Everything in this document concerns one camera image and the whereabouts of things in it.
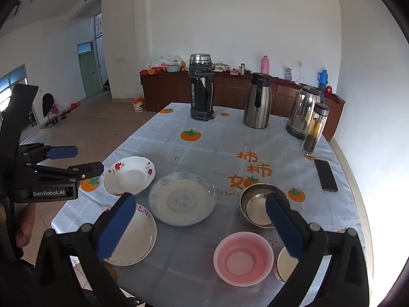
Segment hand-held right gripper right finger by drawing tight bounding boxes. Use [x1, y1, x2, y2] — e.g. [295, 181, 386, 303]
[265, 193, 373, 307]

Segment glass tea bottle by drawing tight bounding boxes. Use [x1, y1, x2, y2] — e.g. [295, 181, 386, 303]
[301, 103, 330, 157]

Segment person's left hand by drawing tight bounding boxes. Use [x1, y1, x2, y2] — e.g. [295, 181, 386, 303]
[14, 202, 37, 249]

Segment white plate with pink rim flowers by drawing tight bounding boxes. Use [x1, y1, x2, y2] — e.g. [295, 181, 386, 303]
[102, 203, 158, 267]

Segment steel vacuum jug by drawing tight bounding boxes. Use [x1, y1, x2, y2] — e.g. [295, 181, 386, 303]
[243, 72, 272, 130]

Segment steel electric kettle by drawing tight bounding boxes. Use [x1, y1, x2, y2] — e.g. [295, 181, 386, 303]
[285, 85, 325, 140]

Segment green door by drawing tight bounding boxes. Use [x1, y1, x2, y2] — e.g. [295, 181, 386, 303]
[77, 42, 103, 98]

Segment white plate with red flowers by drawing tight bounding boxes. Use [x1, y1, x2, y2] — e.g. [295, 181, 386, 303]
[103, 156, 156, 196]

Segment cream enamel bowl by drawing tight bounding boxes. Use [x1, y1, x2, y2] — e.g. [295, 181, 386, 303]
[274, 246, 301, 283]

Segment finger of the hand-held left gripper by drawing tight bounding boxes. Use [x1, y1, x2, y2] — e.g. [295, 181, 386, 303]
[27, 162, 105, 183]
[19, 143, 79, 168]

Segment large black thermos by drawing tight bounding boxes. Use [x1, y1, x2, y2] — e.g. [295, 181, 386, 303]
[188, 54, 215, 121]

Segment persimmon print tablecloth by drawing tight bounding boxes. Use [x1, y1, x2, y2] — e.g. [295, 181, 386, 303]
[51, 102, 374, 307]

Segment black clothing on chair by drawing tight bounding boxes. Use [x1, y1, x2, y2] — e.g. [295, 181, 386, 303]
[42, 93, 55, 119]

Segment blue patterned plate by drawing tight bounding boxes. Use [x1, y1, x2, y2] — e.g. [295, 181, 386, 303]
[148, 172, 217, 226]

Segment stainless steel bowl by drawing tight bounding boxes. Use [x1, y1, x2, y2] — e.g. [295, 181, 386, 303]
[240, 183, 290, 229]

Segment window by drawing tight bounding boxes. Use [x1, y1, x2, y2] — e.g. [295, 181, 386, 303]
[0, 64, 28, 112]

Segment blue thermos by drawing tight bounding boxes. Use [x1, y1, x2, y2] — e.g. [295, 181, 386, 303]
[317, 69, 328, 92]

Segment pink plastic bowl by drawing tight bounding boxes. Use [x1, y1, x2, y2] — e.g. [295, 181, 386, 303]
[213, 232, 275, 287]

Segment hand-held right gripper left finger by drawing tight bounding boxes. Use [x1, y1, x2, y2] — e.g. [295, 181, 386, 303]
[33, 192, 138, 307]

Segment black smartphone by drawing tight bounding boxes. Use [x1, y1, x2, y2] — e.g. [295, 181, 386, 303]
[314, 159, 338, 193]

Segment brown wooden cabinet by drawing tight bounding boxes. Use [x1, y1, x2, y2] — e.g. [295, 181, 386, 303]
[140, 69, 346, 143]

